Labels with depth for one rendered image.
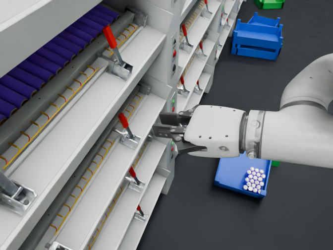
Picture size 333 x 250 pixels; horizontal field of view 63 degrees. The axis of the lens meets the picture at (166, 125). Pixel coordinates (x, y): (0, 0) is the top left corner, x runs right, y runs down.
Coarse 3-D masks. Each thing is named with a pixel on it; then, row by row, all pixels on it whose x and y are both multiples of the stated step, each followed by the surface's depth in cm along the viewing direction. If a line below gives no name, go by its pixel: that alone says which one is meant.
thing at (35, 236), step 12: (132, 96) 69; (120, 108) 65; (108, 132) 60; (96, 144) 58; (84, 168) 54; (96, 168) 56; (72, 180) 52; (60, 192) 50; (60, 204) 48; (48, 216) 47; (60, 216) 48; (36, 228) 45; (36, 240) 44
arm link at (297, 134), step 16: (272, 112) 46; (288, 112) 44; (304, 112) 43; (320, 112) 43; (272, 128) 43; (288, 128) 42; (304, 128) 42; (320, 128) 41; (272, 144) 43; (288, 144) 42; (304, 144) 41; (320, 144) 40; (272, 160) 46; (288, 160) 44; (304, 160) 43; (320, 160) 41
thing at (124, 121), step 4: (120, 116) 57; (124, 116) 58; (120, 120) 58; (124, 120) 58; (124, 124) 58; (128, 124) 60; (128, 128) 60; (128, 132) 60; (128, 136) 62; (132, 136) 62
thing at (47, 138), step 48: (144, 0) 57; (48, 48) 46; (96, 48) 48; (144, 48) 56; (0, 96) 38; (48, 96) 39; (96, 96) 45; (0, 144) 33; (48, 144) 37; (0, 192) 30; (48, 192) 33; (0, 240) 29
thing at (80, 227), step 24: (144, 96) 73; (144, 120) 68; (120, 144) 62; (120, 168) 59; (72, 192) 53; (96, 192) 54; (72, 216) 50; (96, 216) 51; (48, 240) 47; (72, 240) 48
